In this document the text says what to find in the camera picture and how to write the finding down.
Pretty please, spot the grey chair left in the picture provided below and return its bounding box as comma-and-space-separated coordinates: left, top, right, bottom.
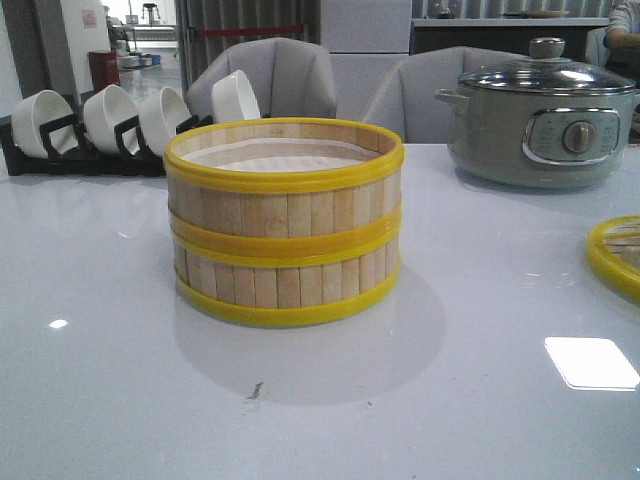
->
185, 38, 337, 118

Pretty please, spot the red bin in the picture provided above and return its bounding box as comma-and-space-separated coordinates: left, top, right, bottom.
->
88, 50, 120, 93

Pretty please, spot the bamboo steamer lid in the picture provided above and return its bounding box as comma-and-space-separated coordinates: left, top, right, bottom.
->
585, 215, 639, 303

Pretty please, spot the grey electric cooking pot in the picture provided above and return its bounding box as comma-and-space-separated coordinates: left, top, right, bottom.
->
434, 86, 639, 189

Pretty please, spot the white bowl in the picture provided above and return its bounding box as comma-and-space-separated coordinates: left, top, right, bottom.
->
139, 87, 191, 156
11, 90, 73, 159
83, 84, 138, 154
211, 70, 261, 123

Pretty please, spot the grey chair right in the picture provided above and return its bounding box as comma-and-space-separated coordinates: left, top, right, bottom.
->
362, 46, 523, 144

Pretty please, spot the glass pot lid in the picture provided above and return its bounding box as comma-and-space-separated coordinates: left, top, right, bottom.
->
458, 37, 636, 96

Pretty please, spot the white cabinet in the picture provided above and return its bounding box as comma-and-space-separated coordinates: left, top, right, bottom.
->
319, 1, 412, 120

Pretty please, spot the white bowl far left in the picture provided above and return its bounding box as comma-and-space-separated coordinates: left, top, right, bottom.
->
11, 90, 73, 159

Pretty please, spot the grey chair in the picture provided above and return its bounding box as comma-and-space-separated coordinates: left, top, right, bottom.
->
185, 38, 337, 118
362, 46, 523, 144

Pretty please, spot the black dish rack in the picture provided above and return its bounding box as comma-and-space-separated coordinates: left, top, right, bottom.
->
0, 114, 214, 177

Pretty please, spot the bamboo steamer tray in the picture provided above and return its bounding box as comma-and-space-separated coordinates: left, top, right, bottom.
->
164, 117, 404, 262
173, 234, 401, 327

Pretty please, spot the seated person background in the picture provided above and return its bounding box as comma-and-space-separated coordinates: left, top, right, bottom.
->
604, 0, 639, 72

